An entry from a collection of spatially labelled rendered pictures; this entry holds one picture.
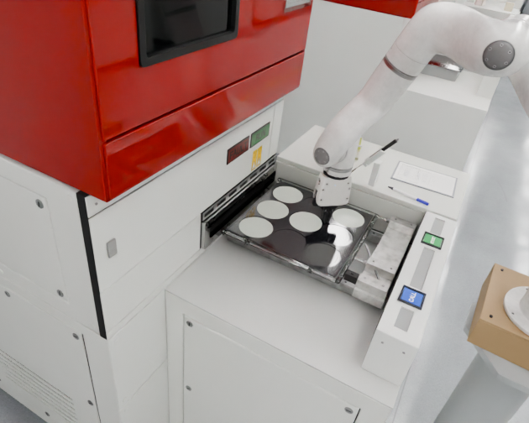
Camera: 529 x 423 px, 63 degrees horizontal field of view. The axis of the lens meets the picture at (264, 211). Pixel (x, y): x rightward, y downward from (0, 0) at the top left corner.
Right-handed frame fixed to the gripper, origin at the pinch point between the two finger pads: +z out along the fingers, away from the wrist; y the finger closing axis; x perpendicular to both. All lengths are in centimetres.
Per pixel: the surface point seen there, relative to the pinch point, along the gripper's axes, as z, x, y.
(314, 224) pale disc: 1.9, -1.9, -4.2
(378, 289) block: 1.4, -30.8, 2.9
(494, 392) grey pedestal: 25, -51, 35
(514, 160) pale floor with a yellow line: 92, 183, 277
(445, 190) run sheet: -4.8, 2.6, 43.0
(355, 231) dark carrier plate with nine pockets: 2.0, -6.5, 7.6
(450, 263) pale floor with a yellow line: 92, 62, 126
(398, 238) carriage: 4.0, -9.3, 21.5
